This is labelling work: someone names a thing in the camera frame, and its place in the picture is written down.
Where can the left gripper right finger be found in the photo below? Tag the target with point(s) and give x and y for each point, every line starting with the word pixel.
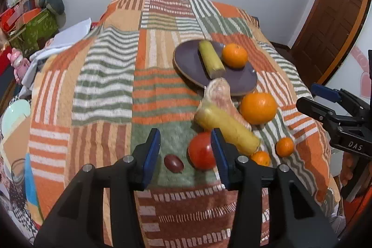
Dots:
pixel 295 220

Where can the red tomato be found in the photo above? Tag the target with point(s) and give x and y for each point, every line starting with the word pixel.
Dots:
pixel 200 152

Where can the dark red plum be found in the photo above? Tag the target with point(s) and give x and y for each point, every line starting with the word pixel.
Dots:
pixel 173 163

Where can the green patterned box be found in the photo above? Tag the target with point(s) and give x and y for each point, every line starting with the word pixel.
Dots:
pixel 33 36

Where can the brown wooden door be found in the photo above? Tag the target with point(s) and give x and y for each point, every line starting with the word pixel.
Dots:
pixel 327 35

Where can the dark purple plate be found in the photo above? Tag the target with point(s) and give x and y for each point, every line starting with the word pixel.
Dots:
pixel 189 62

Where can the pink pomelo segment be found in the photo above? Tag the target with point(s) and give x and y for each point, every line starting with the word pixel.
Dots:
pixel 218 93

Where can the striped patchwork bedspread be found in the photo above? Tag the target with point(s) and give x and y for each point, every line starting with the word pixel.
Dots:
pixel 96 101

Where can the pink toy figure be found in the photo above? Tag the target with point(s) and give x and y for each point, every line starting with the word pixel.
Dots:
pixel 19 63

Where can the right hand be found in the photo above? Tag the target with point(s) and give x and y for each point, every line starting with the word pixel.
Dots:
pixel 347 167

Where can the large orange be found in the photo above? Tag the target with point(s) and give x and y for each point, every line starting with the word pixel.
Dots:
pixel 234 56

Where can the yellow banana piece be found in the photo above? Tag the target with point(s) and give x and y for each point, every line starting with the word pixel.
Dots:
pixel 211 60
pixel 209 117

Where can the small mandarin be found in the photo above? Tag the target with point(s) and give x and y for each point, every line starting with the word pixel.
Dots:
pixel 261 158
pixel 284 147

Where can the medium orange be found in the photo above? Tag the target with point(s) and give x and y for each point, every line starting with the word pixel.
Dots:
pixel 258 108

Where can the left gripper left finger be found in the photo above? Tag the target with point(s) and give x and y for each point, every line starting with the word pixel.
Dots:
pixel 100 198

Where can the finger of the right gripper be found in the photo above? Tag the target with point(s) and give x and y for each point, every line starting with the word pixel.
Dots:
pixel 318 112
pixel 332 95

